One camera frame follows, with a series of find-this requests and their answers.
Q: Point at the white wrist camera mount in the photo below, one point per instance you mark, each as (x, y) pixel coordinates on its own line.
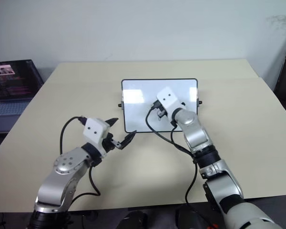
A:
(95, 130)
(169, 99)

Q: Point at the dark rounded shape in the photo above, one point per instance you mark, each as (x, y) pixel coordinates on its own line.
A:
(133, 219)
(188, 215)

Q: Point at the small red object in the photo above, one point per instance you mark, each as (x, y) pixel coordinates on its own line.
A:
(212, 226)

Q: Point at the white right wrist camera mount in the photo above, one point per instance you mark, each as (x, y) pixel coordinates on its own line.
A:
(169, 99)

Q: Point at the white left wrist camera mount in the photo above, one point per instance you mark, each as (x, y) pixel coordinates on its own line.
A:
(95, 130)

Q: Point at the open grey laptop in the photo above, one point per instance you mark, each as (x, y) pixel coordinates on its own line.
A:
(12, 90)

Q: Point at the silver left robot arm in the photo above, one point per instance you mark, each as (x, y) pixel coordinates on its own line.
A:
(62, 171)

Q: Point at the black-framed tabletop whiteboard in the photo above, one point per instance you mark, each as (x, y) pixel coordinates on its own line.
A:
(138, 114)

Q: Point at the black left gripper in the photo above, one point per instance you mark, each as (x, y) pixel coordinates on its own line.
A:
(108, 143)

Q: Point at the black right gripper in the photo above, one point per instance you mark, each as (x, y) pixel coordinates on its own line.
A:
(160, 110)

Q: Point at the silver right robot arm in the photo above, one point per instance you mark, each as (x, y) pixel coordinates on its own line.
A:
(197, 136)

